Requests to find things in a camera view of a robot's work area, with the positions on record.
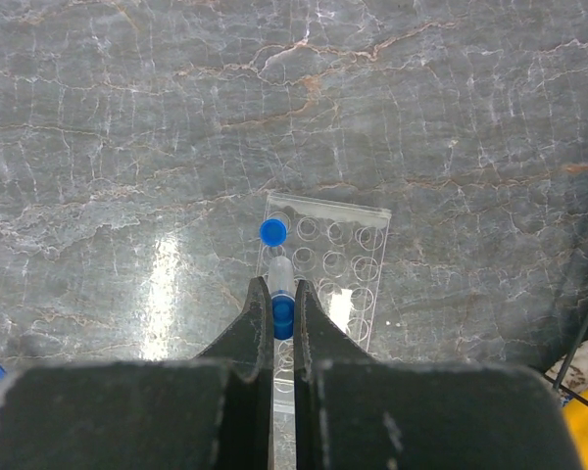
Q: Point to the clear test tube rack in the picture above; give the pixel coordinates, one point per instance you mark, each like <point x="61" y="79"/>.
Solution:
<point x="339" y="249"/>

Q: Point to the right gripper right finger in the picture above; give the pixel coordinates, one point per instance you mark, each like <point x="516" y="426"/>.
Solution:
<point x="316" y="340"/>

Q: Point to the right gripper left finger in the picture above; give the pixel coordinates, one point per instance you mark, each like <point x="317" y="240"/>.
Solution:
<point x="245" y="350"/>

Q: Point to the black wire dish basket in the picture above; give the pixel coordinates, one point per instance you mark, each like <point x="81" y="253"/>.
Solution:
<point x="557" y="383"/>

